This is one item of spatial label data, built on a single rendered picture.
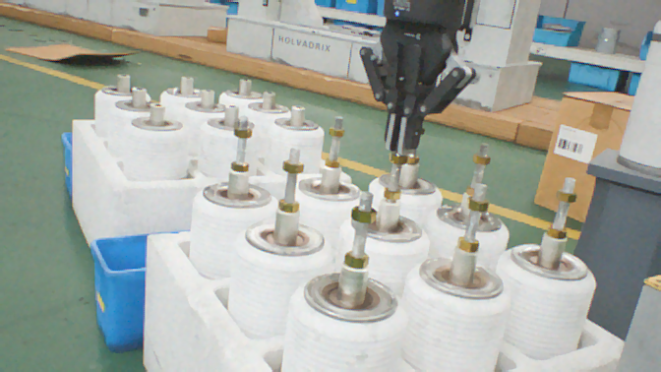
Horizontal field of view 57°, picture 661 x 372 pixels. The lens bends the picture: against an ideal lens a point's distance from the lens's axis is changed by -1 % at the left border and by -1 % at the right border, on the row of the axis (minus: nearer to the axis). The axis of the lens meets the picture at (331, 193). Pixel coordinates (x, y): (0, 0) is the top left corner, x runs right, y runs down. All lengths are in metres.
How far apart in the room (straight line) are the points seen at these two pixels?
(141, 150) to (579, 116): 1.11
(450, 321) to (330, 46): 2.43
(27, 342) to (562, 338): 0.65
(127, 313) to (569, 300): 0.53
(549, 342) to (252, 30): 2.70
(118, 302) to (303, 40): 2.29
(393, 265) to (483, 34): 2.08
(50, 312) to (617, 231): 0.80
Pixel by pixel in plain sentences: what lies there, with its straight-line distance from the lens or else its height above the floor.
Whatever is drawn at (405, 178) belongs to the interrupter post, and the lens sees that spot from 0.80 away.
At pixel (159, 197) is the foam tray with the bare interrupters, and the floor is 0.16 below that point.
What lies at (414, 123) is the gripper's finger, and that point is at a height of 0.37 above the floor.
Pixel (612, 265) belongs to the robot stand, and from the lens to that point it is 0.95.
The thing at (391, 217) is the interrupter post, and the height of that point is 0.27.
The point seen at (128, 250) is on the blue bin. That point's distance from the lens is 0.91.
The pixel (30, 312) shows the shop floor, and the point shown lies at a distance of 0.97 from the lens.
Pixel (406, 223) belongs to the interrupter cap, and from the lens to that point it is 0.67.
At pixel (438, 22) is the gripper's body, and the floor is 0.47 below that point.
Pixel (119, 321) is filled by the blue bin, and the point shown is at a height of 0.05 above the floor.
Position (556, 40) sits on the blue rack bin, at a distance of 5.21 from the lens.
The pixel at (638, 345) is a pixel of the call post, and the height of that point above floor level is 0.26.
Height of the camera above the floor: 0.49
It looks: 19 degrees down
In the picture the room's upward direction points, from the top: 8 degrees clockwise
